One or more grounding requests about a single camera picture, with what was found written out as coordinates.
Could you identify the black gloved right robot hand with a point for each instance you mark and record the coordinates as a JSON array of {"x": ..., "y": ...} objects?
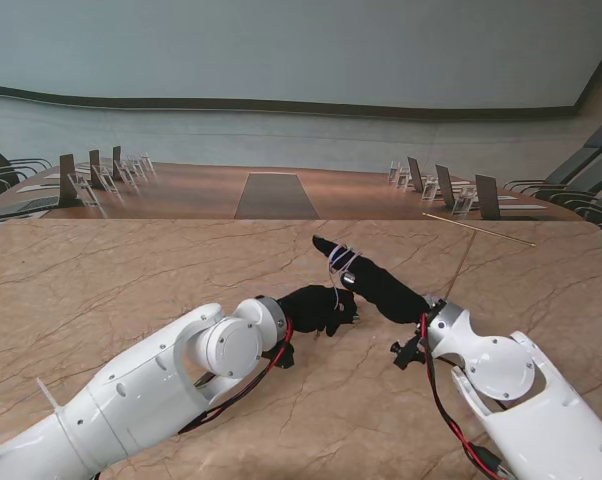
[{"x": 386, "y": 292}]

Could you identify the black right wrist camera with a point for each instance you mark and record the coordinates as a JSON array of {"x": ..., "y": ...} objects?
[{"x": 406, "y": 352}]

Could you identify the brown conference table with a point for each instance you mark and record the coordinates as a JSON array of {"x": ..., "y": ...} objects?
[{"x": 191, "y": 195}]

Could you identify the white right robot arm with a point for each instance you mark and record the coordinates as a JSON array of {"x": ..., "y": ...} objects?
[{"x": 521, "y": 385}]

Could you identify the clear acrylic name plate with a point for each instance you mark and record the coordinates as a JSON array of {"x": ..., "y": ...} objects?
[
  {"x": 462, "y": 204},
  {"x": 429, "y": 191},
  {"x": 86, "y": 192},
  {"x": 394, "y": 172},
  {"x": 105, "y": 180}
]

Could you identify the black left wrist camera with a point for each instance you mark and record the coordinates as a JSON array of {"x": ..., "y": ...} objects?
[{"x": 283, "y": 357}]

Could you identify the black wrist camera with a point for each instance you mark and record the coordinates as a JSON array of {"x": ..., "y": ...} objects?
[
  {"x": 406, "y": 352},
  {"x": 283, "y": 357}
]

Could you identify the dark upright desk panel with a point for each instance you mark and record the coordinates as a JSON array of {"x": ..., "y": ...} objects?
[
  {"x": 95, "y": 167},
  {"x": 68, "y": 180},
  {"x": 117, "y": 160},
  {"x": 487, "y": 196},
  {"x": 415, "y": 174},
  {"x": 445, "y": 186}
]

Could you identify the gold rack with marble base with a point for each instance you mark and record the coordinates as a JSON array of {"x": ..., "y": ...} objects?
[{"x": 481, "y": 230}]

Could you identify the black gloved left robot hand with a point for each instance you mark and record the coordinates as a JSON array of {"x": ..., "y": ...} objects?
[{"x": 316, "y": 310}]

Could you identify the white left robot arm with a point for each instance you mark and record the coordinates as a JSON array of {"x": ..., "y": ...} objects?
[{"x": 146, "y": 380}]

